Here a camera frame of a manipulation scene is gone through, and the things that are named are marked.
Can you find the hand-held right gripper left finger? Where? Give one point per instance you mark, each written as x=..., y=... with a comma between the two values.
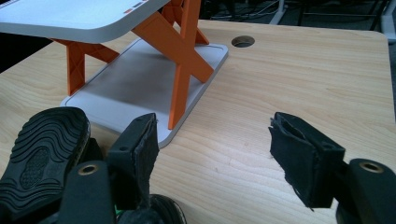
x=132, y=161

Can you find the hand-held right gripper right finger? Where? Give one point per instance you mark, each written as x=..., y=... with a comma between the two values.
x=306, y=168

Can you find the black rubber-soled shoe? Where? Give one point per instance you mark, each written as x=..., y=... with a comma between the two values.
x=166, y=210
x=43, y=155

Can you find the white and orange shoe rack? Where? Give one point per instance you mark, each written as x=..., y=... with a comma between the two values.
x=137, y=81

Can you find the white metal table leg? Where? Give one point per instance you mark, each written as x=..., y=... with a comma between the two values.
x=389, y=18
x=278, y=12

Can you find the black metal frame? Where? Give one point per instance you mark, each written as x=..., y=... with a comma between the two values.
x=342, y=14

